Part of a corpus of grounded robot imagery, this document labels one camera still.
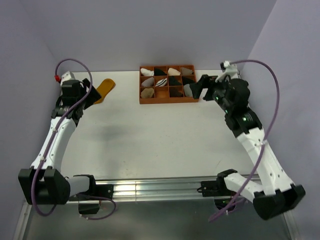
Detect beige rolled sock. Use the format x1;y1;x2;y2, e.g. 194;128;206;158
140;88;155;99

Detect purple cable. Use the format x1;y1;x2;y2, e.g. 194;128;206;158
31;58;117;221
207;59;280;223

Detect orange compartment tray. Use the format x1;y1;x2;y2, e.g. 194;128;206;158
139;64;199;105

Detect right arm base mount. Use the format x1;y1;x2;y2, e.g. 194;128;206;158
196;180;226;210

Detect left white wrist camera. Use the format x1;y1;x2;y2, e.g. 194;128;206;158
54;71;75;85

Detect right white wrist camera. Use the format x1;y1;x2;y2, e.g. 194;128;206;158
215;60;239;83

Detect taupe rolled sock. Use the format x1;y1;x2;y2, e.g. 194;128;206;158
180;66;194;76

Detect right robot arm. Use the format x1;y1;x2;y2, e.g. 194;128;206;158
190;74;306;220

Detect grey sock black stripes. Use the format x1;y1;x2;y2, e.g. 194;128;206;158
183;84;193;98

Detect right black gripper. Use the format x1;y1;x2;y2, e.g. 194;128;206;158
189;73;232;113

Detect cream rolled sock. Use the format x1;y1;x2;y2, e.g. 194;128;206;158
167;67;181;76

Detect white black striped rolled sock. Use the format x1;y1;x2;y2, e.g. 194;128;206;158
155;78;168;87

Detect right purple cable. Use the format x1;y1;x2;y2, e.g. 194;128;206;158
207;59;280;223

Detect dark brown sock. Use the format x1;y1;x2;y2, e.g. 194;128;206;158
169;86;184;98

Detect dark green rolled sock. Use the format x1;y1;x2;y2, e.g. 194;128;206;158
168;75;182;86

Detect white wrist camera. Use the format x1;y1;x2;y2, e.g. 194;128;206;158
215;60;239;83
54;71;75;85

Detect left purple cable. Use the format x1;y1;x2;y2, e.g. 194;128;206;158
31;58;117;221

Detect black rolled sock right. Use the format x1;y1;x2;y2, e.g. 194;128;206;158
181;75;196;86

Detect grey rolled sock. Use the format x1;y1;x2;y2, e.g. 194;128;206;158
141;77;155;88

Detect mustard yellow sock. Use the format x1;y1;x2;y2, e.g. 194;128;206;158
94;78;116;105

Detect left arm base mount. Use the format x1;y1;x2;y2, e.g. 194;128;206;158
74;184;115;216

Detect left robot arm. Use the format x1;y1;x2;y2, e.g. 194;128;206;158
18;78;101;205

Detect black rolled sock top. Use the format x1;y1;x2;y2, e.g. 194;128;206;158
154;67;167;76

